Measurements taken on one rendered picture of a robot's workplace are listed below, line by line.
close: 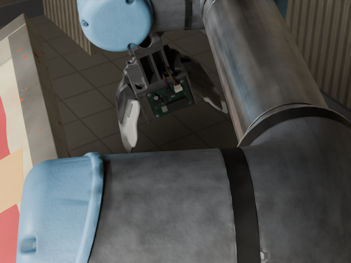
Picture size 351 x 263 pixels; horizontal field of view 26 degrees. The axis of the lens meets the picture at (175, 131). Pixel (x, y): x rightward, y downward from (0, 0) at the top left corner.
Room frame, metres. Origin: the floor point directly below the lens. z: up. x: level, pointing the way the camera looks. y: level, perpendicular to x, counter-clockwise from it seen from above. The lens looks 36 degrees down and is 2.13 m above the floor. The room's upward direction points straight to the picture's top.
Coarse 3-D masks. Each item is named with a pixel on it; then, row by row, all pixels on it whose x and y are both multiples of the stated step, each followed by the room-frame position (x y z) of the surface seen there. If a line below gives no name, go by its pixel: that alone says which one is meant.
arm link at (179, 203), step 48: (48, 192) 0.34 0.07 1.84; (96, 192) 0.33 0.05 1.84; (144, 192) 0.34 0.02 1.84; (192, 192) 0.34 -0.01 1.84; (240, 192) 0.34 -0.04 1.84; (48, 240) 0.31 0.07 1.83; (96, 240) 0.31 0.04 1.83; (144, 240) 0.31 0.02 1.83; (192, 240) 0.31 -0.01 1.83; (240, 240) 0.31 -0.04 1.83
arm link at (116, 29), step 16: (80, 0) 0.71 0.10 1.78; (96, 0) 0.69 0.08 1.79; (112, 0) 0.68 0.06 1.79; (128, 0) 0.69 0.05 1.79; (144, 0) 0.70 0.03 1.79; (160, 0) 0.71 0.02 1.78; (176, 0) 0.71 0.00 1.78; (80, 16) 0.69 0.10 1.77; (96, 16) 0.68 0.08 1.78; (112, 16) 0.68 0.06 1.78; (128, 16) 0.69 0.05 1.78; (144, 16) 0.69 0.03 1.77; (160, 16) 0.71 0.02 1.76; (176, 16) 0.71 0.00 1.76; (96, 32) 0.68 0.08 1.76; (112, 32) 0.69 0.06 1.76; (128, 32) 0.69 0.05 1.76; (144, 32) 0.69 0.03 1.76; (112, 48) 0.69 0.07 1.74; (128, 48) 0.69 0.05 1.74
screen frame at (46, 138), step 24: (24, 24) 1.08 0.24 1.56; (0, 48) 1.07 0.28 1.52; (24, 48) 1.01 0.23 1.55; (24, 72) 0.95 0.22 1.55; (48, 72) 0.98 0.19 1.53; (24, 96) 0.89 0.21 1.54; (48, 96) 0.89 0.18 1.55; (24, 120) 0.84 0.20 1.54; (48, 120) 0.81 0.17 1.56; (48, 144) 0.77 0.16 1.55
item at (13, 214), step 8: (8, 208) 0.73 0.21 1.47; (16, 208) 0.73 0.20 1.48; (0, 216) 0.73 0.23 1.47; (8, 216) 0.72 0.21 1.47; (16, 216) 0.71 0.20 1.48; (0, 224) 0.71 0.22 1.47; (8, 224) 0.71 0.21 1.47; (16, 224) 0.70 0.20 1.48; (0, 232) 0.70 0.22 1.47; (8, 232) 0.69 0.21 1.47; (16, 232) 0.69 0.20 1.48; (0, 240) 0.69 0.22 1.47; (8, 240) 0.68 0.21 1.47; (16, 240) 0.67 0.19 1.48; (0, 248) 0.67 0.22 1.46; (8, 248) 0.67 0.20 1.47; (16, 248) 0.66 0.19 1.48; (0, 256) 0.66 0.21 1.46; (8, 256) 0.65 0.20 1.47
